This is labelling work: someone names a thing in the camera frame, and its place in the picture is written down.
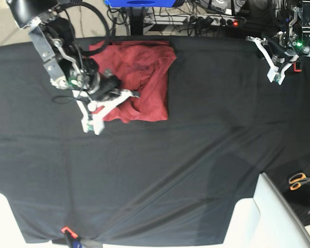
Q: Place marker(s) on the dark red long-sleeve shirt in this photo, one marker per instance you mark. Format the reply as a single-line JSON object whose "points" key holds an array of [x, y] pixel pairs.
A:
{"points": [[141, 66]]}

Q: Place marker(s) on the white power strip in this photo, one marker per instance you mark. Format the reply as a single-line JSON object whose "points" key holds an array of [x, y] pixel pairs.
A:
{"points": [[184, 19]]}

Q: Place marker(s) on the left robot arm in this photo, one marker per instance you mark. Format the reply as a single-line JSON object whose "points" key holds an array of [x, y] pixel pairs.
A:
{"points": [[292, 16]]}

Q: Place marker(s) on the yellow handled scissors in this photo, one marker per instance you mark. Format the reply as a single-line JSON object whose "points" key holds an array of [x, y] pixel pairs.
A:
{"points": [[298, 180]]}

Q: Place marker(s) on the blue and orange clamp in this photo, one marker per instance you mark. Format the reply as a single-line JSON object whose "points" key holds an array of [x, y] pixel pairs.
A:
{"points": [[71, 238]]}

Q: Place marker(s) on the black table cloth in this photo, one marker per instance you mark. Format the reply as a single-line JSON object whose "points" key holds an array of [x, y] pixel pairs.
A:
{"points": [[167, 183]]}

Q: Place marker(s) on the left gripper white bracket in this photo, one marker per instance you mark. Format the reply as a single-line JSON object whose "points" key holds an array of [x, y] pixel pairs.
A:
{"points": [[280, 52]]}

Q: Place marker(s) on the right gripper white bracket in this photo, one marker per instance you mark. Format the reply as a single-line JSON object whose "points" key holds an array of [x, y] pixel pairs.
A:
{"points": [[99, 99]]}

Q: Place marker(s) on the blue plastic bin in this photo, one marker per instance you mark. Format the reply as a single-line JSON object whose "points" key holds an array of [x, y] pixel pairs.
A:
{"points": [[141, 3]]}

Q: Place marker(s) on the white foam block right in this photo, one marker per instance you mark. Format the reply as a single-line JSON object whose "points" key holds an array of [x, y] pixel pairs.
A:
{"points": [[265, 220]]}

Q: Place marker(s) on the red and black clamp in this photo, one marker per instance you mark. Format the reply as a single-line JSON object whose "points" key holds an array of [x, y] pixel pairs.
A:
{"points": [[298, 66]]}

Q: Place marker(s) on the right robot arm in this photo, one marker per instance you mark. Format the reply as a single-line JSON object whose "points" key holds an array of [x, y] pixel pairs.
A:
{"points": [[70, 67]]}

